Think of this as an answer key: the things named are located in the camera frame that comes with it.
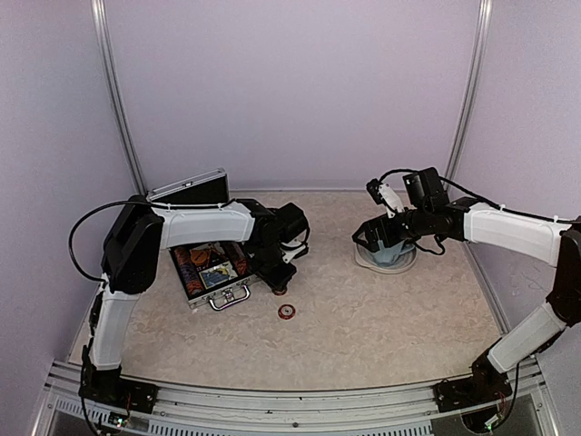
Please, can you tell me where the red card deck in case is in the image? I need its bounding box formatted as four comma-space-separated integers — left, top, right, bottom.
188, 243, 224, 253

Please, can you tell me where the blue playing card deck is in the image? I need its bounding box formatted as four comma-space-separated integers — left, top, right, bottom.
199, 263, 238, 290

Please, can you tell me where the chip row in case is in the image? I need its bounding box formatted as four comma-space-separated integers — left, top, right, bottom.
173, 246, 204, 299
228, 243, 249, 275

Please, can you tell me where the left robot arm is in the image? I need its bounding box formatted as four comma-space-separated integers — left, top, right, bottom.
84, 195, 310, 404

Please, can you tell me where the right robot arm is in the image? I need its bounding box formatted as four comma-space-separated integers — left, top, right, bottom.
352, 167, 580, 403

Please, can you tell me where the chip row left in case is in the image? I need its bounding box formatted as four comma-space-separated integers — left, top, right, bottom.
173, 246, 204, 299

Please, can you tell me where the orange round button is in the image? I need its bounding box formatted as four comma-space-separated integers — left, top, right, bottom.
190, 249, 209, 267

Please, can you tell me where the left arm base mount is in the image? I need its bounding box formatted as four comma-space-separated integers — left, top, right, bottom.
79, 378, 159, 414

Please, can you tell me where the triangular all-in button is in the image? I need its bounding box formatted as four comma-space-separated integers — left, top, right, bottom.
204, 248, 225, 268

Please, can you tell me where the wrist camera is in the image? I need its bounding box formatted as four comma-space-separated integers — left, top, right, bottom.
366, 179, 404, 218
281, 243, 309, 263

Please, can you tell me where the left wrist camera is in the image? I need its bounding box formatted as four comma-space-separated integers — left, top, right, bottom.
281, 243, 309, 263

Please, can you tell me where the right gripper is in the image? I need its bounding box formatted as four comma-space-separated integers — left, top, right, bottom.
353, 205, 432, 252

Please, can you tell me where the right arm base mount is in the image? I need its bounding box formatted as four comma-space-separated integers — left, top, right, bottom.
432, 375, 513, 412

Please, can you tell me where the left aluminium corner post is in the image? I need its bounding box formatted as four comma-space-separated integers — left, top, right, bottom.
91, 0, 147, 194

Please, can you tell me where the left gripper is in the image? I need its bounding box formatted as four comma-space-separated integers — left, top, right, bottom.
249, 242, 298, 292

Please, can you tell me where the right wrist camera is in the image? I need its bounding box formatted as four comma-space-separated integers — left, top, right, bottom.
366, 179, 404, 218

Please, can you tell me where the right aluminium corner post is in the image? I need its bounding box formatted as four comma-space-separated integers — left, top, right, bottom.
445, 0, 493, 182

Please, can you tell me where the aluminium corner post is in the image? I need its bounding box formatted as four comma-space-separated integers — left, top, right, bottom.
91, 0, 147, 194
445, 0, 493, 182

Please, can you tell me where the chip row right in case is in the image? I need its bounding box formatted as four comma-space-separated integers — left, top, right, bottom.
228, 243, 249, 275

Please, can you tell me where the aluminium poker case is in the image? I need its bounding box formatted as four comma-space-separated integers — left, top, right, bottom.
146, 168, 260, 312

